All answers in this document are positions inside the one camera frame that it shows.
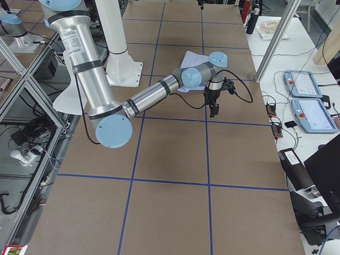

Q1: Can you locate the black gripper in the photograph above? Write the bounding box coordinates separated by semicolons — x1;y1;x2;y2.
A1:
203;78;235;118

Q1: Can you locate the light blue striped shirt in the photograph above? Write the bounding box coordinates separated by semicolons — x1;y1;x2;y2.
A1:
178;51;208;93

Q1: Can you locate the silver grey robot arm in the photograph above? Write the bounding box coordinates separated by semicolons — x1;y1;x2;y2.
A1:
40;1;235;148
1;13;27;38

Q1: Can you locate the far blue teach pendant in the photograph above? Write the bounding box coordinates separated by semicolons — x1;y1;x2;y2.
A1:
283;70;322;98

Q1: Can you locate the blue teach pendant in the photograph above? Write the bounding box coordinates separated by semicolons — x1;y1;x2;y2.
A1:
283;70;322;98
291;98;339;134

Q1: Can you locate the near blue teach pendant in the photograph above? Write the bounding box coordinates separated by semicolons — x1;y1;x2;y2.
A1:
291;98;339;134

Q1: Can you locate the black water bottle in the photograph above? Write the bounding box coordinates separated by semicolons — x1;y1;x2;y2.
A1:
245;8;260;35

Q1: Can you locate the black laptop monitor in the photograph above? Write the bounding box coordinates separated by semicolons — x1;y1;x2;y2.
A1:
304;136;339;212

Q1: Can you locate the white plastic chair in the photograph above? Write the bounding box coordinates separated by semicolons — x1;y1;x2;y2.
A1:
53;50;87;115

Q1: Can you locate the blue tape line crosswise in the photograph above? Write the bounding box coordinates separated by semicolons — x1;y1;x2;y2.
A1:
57;173;289;192

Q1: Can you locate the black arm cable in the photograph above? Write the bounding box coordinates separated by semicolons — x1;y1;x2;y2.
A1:
169;69;253;109

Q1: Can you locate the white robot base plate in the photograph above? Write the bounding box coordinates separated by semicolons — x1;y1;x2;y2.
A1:
95;0;143;87

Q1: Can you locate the aluminium frame post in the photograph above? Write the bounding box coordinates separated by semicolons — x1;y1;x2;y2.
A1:
254;0;301;83

